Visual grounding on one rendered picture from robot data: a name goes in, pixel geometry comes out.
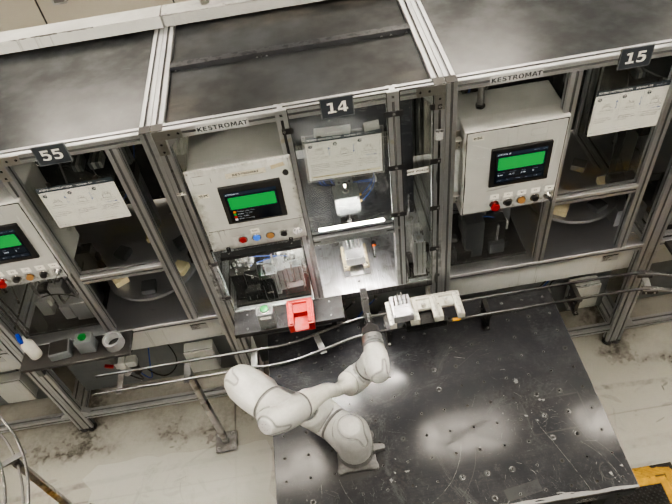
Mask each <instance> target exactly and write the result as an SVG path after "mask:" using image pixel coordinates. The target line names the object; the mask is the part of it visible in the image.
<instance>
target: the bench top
mask: <svg viewBox="0 0 672 504"><path fill-rule="evenodd" d="M486 300H487V302H488V305H489V308H490V311H491V312H493V311H499V310H505V309H511V308H517V307H523V306H529V305H535V304H541V303H546V302H552V301H554V300H553V298H552V295H551V293H550V291H549V289H548V288H546V289H540V290H534V291H528V292H522V293H516V294H510V295H504V296H498V297H492V298H486ZM364 326H365V324H364V319H362V320H358V321H354V322H351V323H348V324H345V325H342V326H339V327H336V328H334V329H331V330H329V331H326V332H324V333H321V334H319V336H320V338H321V340H322V342H323V344H324V346H325V347H327V346H330V345H332V344H335V343H337V342H340V341H342V340H345V339H347V338H350V337H353V336H356V335H360V334H362V328H363V327H364ZM489 327H490V330H485V327H484V324H483V322H482V319H481V316H480V317H474V318H468V319H462V320H458V321H450V322H447V325H445V326H439V327H433V328H427V329H421V330H415V331H409V332H407V329H402V330H396V331H391V342H392V346H389V347H388V346H387V341H386V336H385V332H384V333H381V334H382V339H383V342H384V346H385V349H386V350H387V353H388V357H389V362H390V374H389V378H388V379H387V380H386V381H385V382H383V383H373V382H371V383H370V384H369V385H368V386H367V387H366V388H365V389H364V390H363V391H361V392H360V393H358V394H356V395H354V396H347V395H344V394H343V395H341V396H338V397H334V398H331V399H332V400H334V401H335V402H336V403H337V404H339V405H340V406H341V407H342V408H343V409H344V410H346V411H348V412H351V413H355V414H358V415H359V416H361V417H362V418H363V419H364V420H365V421H366V422H367V424H368V426H369V428H370V430H371V431H372V432H373V434H374V436H373V442H374V443H383V444H384V445H385V450H383V451H380V452H377V453H375V454H376V460H377V462H378V464H379V469H378V470H366V471H360V472H354V473H348V474H345V475H344V476H340V475H339V474H338V458H337V452H336V451H335V450H334V448H333V447H332V446H331V445H330V444H329V443H328V442H327V441H326V440H325V439H323V438H322V437H320V436H318V435H317V434H315V433H314V432H312V431H310V430H308V429H306V428H304V427H302V426H301V425H299V426H297V427H296V428H294V429H292V430H290V431H288V432H286V433H283V434H280V435H275V436H273V445H274V465H275V482H276V501H277V504H553V503H559V502H565V501H571V500H577V499H583V498H589V497H595V496H601V495H607V494H613V493H619V492H625V491H631V490H636V489H637V488H639V487H640V486H639V484H638V482H637V480H636V477H635V475H634V473H633V471H632V469H631V467H630V464H629V462H628V460H627V458H626V456H625V454H624V451H623V449H622V447H621V446H620V443H619V441H618V438H617V436H616V434H615V432H614V430H613V428H612V426H611V424H610V421H609V419H608V417H607V415H606V412H605V410H604V408H603V406H602V404H601V402H600V399H599V397H598V395H597V394H596V392H595V390H594V387H593V384H592V382H591V380H590V378H589V376H588V373H587V371H586V369H585V367H584V365H583V363H582V360H581V358H580V356H579V354H578V352H577V350H576V347H575V345H574V343H573V341H572V339H571V337H570V334H569V332H568V330H567V328H566V326H565V324H564V321H563V319H562V317H561V315H560V313H559V311H558V308H557V306H556V304H552V305H546V306H540V307H534V308H528V309H522V310H516V311H510V312H504V313H498V314H492V317H490V323H489ZM317 350H319V348H318V346H317V344H316V342H315V339H314V337H311V338H309V339H306V340H303V341H300V342H297V343H294V344H291V345H288V346H283V347H278V348H273V349H268V359H269V364H271V363H277V362H282V361H287V360H291V359H294V358H298V357H301V356H304V355H307V354H309V353H312V352H315V351H317ZM326 351H327V353H324V354H321V352H320V353H317V354H315V355H312V356H310V357H307V358H304V359H301V360H298V361H294V362H291V363H287V364H282V365H276V366H270V367H269V377H271V378H272V379H274V380H275V381H276V383H277V385H279V386H282V387H284V388H287V389H290V390H292V391H295V392H298V391H300V390H302V389H304V388H312V387H314V386H317V385H320V384H323V383H336V382H338V377H339V375H340V374H341V373H342V372H343V371H344V370H346V369H347V368H348V367H349V366H350V365H352V364H354V363H355V362H357V361H358V360H359V358H360V357H361V354H362V353H363V345H362V337H359V338H356V339H353V340H350V341H347V342H345V343H342V344H340V345H337V346H335V347H332V348H330V349H327V350H326ZM572 365H575V368H572ZM536 392H537V393H538V396H536V395H535V393H536ZM489 400H491V401H492V403H491V404H490V403H489ZM577 431H578V432H579V435H576V432H577Z"/></svg>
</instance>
